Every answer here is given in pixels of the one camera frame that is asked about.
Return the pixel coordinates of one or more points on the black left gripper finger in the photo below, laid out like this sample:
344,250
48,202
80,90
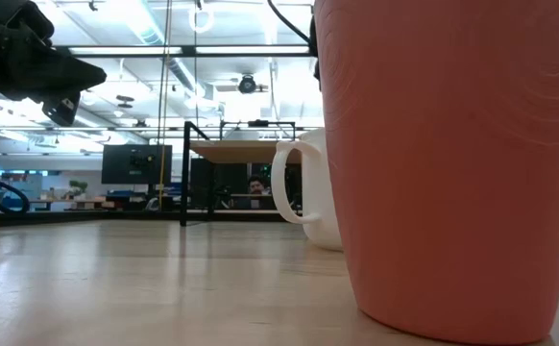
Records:
61,110
73,77

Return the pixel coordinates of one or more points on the salmon pink plastic cup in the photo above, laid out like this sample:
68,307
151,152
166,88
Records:
452,192

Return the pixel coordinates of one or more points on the small potted plant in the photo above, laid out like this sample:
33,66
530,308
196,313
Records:
78,187

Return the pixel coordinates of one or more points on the black background cabinet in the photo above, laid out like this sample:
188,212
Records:
222,182

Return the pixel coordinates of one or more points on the small black device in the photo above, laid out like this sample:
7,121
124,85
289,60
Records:
258,123

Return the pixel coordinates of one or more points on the person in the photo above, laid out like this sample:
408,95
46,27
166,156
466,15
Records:
258,185

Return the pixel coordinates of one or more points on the white ceramic mug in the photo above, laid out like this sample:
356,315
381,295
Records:
319,202

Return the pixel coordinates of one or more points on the black wall monitor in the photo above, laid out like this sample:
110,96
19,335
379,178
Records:
135,163

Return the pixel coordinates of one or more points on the black overhead camera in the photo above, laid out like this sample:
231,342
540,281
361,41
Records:
247,84

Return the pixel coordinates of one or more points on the black frame wooden shelf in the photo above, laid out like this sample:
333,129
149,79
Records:
231,151

